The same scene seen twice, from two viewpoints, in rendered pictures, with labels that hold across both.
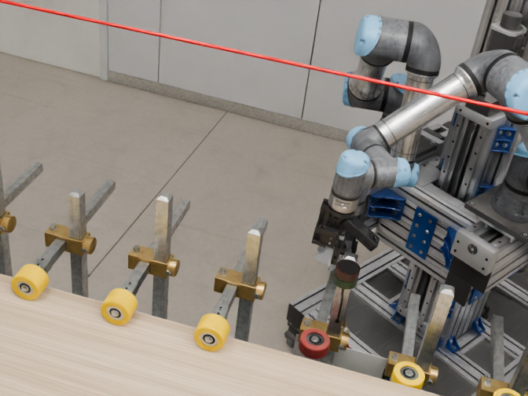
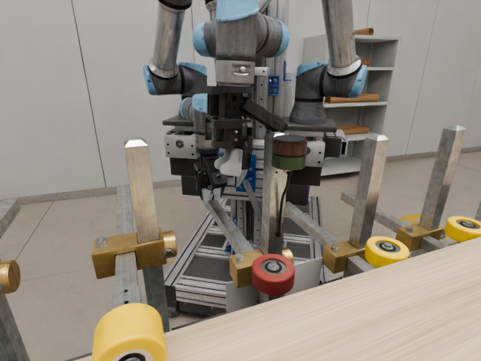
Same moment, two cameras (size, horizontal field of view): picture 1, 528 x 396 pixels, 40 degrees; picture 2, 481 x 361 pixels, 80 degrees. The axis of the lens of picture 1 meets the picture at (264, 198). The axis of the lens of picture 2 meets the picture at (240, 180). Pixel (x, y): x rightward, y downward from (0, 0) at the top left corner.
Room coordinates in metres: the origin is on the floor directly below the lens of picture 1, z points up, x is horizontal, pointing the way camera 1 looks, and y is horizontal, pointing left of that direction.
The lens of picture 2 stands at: (1.03, 0.10, 1.25)
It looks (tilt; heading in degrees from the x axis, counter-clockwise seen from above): 21 degrees down; 328
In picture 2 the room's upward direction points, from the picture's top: straight up
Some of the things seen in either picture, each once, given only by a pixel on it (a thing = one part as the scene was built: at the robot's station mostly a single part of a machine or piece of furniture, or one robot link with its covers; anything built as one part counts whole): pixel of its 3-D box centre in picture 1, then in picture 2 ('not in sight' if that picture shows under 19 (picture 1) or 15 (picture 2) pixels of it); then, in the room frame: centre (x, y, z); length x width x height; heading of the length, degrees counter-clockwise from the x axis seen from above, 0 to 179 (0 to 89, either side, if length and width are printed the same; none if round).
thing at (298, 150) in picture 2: (347, 270); (289, 145); (1.40, -0.23, 1.13); 0.06 x 0.06 x 0.02
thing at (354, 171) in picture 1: (351, 174); (237, 29); (1.54, -0.21, 1.32); 0.09 x 0.08 x 0.11; 113
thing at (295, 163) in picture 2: (345, 277); (288, 158); (1.40, -0.23, 1.10); 0.06 x 0.06 x 0.02
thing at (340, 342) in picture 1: (324, 336); (262, 265); (1.45, -0.21, 0.85); 0.14 x 0.06 x 0.05; 80
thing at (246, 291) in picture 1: (240, 284); (136, 250); (1.49, 0.03, 0.95); 0.14 x 0.06 x 0.05; 80
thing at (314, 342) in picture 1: (312, 353); (272, 289); (1.37, -0.18, 0.85); 0.08 x 0.08 x 0.11
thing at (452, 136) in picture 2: (520, 379); (431, 211); (1.35, -0.73, 0.88); 0.04 x 0.04 x 0.48; 80
